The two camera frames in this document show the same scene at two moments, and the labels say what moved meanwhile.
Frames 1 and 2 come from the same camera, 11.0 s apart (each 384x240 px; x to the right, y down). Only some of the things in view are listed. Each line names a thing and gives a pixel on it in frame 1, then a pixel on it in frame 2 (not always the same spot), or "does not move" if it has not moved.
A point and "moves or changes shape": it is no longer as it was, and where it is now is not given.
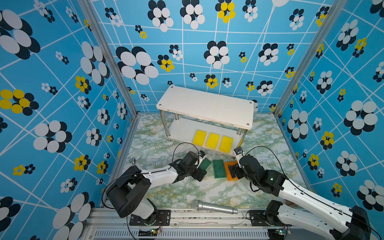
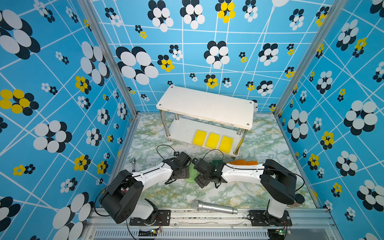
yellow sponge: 213,140 does not move
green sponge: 205,164 moves or changes shape
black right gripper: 236,169 -> 200,181
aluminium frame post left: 90,12 does not move
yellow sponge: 199,138 does not move
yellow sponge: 226,144 does not move
